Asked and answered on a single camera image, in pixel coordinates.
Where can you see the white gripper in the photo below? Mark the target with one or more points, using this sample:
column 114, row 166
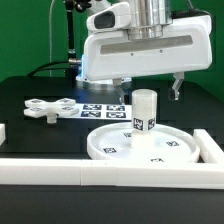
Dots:
column 141, row 38

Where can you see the white round table top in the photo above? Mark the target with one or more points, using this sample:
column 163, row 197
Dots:
column 162, row 144

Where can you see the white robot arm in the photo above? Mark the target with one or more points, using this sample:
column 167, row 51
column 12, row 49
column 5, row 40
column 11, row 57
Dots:
column 135, row 38

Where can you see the white marker sheet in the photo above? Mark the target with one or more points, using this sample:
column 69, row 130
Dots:
column 103, row 112

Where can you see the white cross-shaped table base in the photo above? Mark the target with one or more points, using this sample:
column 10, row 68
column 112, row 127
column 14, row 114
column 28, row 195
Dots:
column 37, row 108

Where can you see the white right fence rail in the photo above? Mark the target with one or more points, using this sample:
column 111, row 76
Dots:
column 210, row 152

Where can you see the white fence rail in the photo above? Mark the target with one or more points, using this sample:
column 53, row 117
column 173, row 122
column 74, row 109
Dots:
column 110, row 173
column 2, row 134
column 210, row 152

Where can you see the white left fence rail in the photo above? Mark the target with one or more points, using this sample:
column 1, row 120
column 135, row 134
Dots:
column 2, row 134

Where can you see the white front fence rail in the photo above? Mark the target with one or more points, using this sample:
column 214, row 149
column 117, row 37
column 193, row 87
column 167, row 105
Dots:
column 110, row 173

